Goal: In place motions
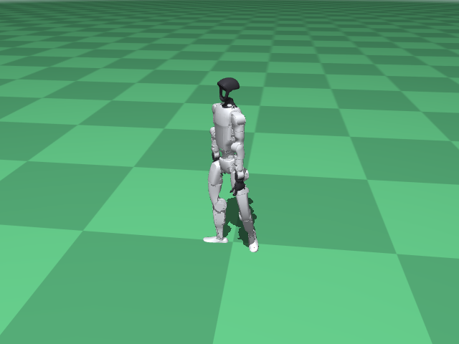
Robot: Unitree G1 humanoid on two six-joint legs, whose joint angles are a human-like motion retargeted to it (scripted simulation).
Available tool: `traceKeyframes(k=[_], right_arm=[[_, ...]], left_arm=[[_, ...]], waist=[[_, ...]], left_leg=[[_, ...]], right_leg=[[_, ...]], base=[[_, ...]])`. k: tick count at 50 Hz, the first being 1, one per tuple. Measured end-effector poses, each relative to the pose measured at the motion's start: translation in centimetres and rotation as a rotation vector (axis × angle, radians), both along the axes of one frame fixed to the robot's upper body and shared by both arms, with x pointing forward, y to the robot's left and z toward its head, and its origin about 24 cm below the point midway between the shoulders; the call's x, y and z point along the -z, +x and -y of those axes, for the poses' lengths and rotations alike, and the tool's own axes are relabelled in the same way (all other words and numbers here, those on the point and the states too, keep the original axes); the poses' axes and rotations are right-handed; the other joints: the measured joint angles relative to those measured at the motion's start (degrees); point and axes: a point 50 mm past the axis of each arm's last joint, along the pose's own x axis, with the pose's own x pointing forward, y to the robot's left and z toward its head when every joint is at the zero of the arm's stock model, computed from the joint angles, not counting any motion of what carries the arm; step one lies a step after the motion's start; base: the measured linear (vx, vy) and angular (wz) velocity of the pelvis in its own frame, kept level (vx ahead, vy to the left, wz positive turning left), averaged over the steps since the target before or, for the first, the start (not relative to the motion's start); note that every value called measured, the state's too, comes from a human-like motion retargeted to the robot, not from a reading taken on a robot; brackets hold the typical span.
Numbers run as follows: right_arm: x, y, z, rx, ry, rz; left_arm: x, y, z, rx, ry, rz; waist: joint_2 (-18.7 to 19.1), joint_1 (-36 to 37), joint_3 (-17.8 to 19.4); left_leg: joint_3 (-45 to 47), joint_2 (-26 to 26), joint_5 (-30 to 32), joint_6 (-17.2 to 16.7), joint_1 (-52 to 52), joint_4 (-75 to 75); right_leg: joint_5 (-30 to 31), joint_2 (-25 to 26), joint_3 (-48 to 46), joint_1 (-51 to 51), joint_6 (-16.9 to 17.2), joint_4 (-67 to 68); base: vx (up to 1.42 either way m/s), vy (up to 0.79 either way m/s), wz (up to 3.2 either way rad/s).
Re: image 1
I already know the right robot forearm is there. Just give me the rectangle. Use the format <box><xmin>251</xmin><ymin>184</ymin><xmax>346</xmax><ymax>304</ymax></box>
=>
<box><xmin>211</xmin><ymin>135</ymin><xmax>220</xmax><ymax>158</ymax></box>

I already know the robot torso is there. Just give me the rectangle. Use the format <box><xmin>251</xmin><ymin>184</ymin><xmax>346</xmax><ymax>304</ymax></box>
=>
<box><xmin>214</xmin><ymin>102</ymin><xmax>242</xmax><ymax>174</ymax></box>

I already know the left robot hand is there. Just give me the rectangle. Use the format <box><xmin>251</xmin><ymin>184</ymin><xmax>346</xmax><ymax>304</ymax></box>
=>
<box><xmin>230</xmin><ymin>173</ymin><xmax>245</xmax><ymax>196</ymax></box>

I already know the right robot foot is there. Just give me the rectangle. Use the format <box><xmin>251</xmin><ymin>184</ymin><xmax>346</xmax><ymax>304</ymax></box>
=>
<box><xmin>203</xmin><ymin>236</ymin><xmax>228</xmax><ymax>243</ymax></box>

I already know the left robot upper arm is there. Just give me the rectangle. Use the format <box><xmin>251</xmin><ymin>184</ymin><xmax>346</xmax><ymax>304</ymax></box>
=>
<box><xmin>231</xmin><ymin>112</ymin><xmax>246</xmax><ymax>153</ymax></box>

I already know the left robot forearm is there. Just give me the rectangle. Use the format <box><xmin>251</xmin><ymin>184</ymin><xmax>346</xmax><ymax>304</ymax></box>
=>
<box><xmin>234</xmin><ymin>145</ymin><xmax>245</xmax><ymax>179</ymax></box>

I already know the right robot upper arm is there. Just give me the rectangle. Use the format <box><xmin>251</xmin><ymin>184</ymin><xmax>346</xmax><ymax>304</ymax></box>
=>
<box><xmin>209</xmin><ymin>103</ymin><xmax>219</xmax><ymax>138</ymax></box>

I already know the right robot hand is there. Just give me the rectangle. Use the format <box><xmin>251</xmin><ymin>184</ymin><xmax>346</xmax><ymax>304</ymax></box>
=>
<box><xmin>212</xmin><ymin>153</ymin><xmax>225</xmax><ymax>176</ymax></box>

